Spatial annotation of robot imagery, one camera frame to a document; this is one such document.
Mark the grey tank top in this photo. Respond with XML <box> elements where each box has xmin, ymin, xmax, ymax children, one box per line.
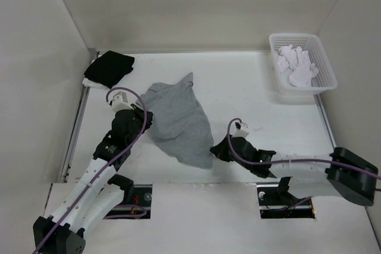
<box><xmin>140</xmin><ymin>73</ymin><xmax>214</xmax><ymax>170</ymax></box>

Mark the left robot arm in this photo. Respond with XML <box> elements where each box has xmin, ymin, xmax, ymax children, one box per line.
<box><xmin>33</xmin><ymin>104</ymin><xmax>152</xmax><ymax>253</ymax></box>

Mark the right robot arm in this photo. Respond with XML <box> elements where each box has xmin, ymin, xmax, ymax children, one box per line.
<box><xmin>210</xmin><ymin>134</ymin><xmax>380</xmax><ymax>207</ymax></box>

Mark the folded black tank top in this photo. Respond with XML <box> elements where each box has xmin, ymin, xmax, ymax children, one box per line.
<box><xmin>84</xmin><ymin>51</ymin><xmax>135</xmax><ymax>89</ymax></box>

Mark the folded white tank top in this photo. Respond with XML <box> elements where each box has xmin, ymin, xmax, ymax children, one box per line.
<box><xmin>82</xmin><ymin>77</ymin><xmax>108</xmax><ymax>90</ymax></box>

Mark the white tank top in basket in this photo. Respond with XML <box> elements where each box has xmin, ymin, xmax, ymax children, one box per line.
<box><xmin>277</xmin><ymin>45</ymin><xmax>319</xmax><ymax>87</ymax></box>

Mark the white plastic basket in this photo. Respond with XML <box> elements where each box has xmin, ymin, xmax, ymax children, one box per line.
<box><xmin>268</xmin><ymin>33</ymin><xmax>338</xmax><ymax>96</ymax></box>

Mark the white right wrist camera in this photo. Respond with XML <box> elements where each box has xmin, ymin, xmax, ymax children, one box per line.
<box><xmin>233</xmin><ymin>122</ymin><xmax>249</xmax><ymax>138</ymax></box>

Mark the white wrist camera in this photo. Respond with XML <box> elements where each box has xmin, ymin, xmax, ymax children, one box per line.
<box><xmin>110</xmin><ymin>91</ymin><xmax>132</xmax><ymax>112</ymax></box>
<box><xmin>233</xmin><ymin>122</ymin><xmax>249</xmax><ymax>138</ymax></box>

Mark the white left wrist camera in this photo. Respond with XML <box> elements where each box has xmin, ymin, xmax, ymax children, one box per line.
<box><xmin>110</xmin><ymin>91</ymin><xmax>132</xmax><ymax>112</ymax></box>

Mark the left metal table rail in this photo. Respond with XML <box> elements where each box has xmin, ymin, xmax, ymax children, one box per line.
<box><xmin>53</xmin><ymin>71</ymin><xmax>89</xmax><ymax>183</ymax></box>

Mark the metal table rail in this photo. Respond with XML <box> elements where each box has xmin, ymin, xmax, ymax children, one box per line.
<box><xmin>314</xmin><ymin>95</ymin><xmax>337</xmax><ymax>151</ymax></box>
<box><xmin>53</xmin><ymin>71</ymin><xmax>89</xmax><ymax>183</ymax></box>

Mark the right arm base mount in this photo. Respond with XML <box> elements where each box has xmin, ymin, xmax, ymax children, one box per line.
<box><xmin>257</xmin><ymin>177</ymin><xmax>315</xmax><ymax>219</ymax></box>

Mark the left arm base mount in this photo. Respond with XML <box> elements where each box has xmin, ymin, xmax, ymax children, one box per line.
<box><xmin>105</xmin><ymin>184</ymin><xmax>153</xmax><ymax>219</ymax></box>

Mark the right metal table rail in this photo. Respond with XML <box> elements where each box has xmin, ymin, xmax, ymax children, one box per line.
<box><xmin>314</xmin><ymin>95</ymin><xmax>337</xmax><ymax>151</ymax></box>

